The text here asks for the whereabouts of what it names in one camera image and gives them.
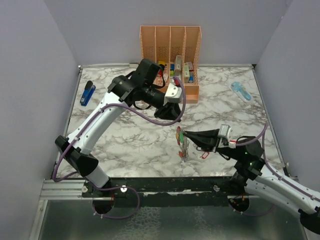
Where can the metal key organizer red handle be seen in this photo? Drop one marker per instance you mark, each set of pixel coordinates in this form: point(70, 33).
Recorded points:
point(183, 146)

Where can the red tag with key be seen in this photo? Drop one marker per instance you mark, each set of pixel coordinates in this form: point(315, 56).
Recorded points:
point(203, 155)

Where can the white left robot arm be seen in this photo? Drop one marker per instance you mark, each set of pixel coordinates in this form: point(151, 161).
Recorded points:
point(135, 92)

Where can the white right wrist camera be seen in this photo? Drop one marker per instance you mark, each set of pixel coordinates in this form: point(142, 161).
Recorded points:
point(225, 131)

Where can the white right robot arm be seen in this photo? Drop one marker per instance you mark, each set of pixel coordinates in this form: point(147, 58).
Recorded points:
point(255, 176)

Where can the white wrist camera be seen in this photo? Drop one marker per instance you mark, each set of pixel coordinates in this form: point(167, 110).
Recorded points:
point(225, 131)
point(173, 94)

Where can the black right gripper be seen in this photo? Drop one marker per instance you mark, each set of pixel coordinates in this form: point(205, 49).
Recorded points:
point(207, 140)

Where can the green white box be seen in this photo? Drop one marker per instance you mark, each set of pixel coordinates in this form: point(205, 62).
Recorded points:
point(188, 72)

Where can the blue packaged correction tape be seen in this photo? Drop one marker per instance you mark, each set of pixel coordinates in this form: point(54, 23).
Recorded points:
point(239, 89)

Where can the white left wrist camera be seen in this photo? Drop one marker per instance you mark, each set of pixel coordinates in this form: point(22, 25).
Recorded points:
point(173, 94)

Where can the blue stapler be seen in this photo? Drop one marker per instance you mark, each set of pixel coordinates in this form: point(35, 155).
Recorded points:
point(87, 93)

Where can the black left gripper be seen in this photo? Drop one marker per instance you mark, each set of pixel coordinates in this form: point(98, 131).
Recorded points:
point(168, 113)

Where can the silver key with green tag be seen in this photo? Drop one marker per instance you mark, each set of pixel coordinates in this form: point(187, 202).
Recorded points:
point(181, 137)

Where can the peach plastic desk organizer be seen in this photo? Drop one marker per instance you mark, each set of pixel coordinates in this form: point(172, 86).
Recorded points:
point(162, 44)

